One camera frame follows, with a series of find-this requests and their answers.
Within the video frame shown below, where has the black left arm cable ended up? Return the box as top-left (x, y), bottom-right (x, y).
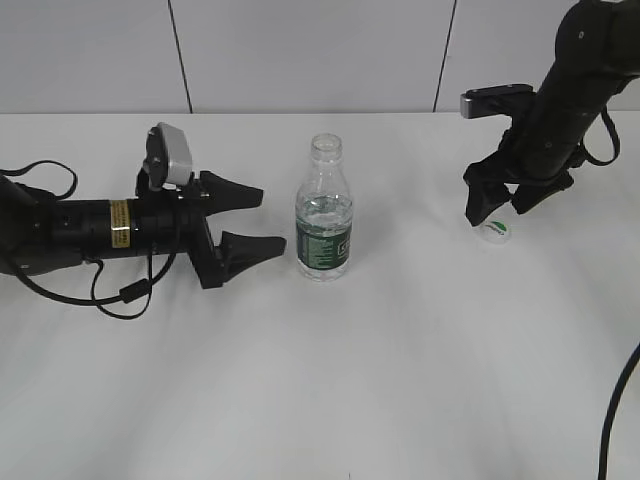
top-left (0, 159), bottom-right (176, 320)

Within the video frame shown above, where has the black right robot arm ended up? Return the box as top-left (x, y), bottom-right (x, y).
top-left (460, 1), bottom-right (639, 226)

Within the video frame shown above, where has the clear cestbon water bottle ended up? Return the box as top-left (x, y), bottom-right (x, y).
top-left (295, 133), bottom-right (354, 282)

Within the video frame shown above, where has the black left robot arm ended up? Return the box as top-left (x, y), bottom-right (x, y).
top-left (1, 171), bottom-right (286, 289)

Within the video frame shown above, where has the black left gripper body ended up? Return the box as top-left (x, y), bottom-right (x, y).
top-left (134, 170), bottom-right (235, 289)

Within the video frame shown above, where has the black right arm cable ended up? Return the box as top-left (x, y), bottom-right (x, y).
top-left (597, 342), bottom-right (640, 480)

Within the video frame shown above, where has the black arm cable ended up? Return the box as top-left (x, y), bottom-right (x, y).
top-left (597, 342), bottom-right (640, 480)
top-left (0, 159), bottom-right (176, 320)

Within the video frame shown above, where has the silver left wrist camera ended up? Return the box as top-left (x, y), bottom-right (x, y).
top-left (142, 122), bottom-right (193, 191)

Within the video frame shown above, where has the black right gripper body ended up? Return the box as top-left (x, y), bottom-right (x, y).
top-left (463, 119), bottom-right (580, 188)

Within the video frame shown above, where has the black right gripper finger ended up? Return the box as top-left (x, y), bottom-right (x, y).
top-left (511, 172), bottom-right (573, 215)
top-left (463, 172), bottom-right (511, 227)

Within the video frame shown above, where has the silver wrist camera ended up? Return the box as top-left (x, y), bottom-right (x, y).
top-left (459, 84), bottom-right (535, 119)
top-left (142, 122), bottom-right (193, 191)

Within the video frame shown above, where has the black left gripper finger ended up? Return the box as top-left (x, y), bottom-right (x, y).
top-left (199, 171), bottom-right (264, 216)
top-left (219, 231), bottom-right (287, 285)

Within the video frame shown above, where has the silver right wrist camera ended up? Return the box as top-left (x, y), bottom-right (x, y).
top-left (459, 84), bottom-right (535, 119)

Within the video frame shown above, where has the white green bottle cap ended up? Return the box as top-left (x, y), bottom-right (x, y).
top-left (473, 219), bottom-right (512, 246)

